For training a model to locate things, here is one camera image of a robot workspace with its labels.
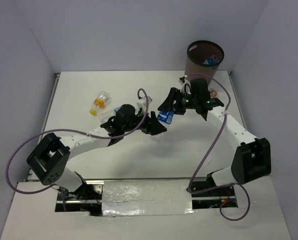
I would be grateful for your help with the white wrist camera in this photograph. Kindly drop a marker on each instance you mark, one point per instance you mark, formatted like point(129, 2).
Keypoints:
point(186, 86)
point(142, 104)

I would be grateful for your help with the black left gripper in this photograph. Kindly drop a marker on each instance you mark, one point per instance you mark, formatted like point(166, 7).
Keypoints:
point(156, 127)

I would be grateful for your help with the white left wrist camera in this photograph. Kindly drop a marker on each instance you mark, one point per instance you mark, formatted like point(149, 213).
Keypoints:
point(142, 104)

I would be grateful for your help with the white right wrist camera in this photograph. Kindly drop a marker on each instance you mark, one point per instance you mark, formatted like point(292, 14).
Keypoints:
point(186, 86)

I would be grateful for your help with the blue label bottle horizontal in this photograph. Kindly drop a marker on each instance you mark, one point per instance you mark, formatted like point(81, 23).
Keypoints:
point(105, 116)

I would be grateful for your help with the silver foil sheet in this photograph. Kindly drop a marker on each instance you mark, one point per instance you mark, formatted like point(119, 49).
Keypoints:
point(147, 197)

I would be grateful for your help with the red cap small bottle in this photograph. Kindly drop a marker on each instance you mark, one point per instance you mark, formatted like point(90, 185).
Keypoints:
point(213, 93)

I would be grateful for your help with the yellow cap small bottle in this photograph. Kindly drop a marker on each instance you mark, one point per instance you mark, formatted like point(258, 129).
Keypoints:
point(94, 111)

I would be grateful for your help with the orange cap clear bottle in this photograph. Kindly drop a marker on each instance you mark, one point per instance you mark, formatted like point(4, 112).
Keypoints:
point(102, 99)

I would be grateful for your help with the brown waste bin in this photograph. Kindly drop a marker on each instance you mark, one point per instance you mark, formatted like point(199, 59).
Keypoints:
point(203, 59)

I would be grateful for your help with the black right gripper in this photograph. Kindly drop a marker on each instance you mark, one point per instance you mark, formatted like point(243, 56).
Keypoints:
point(167, 105)

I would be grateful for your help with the crushed bottle blue cap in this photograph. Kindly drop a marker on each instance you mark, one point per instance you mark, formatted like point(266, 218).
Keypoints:
point(212, 61)

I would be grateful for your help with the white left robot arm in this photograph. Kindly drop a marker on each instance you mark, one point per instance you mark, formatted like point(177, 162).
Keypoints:
point(49, 158)

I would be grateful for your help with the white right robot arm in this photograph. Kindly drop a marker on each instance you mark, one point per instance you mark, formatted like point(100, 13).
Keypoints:
point(252, 158)

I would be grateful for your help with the blue label bottle white cap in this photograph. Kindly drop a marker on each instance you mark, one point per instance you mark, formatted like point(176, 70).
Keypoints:
point(165, 119)

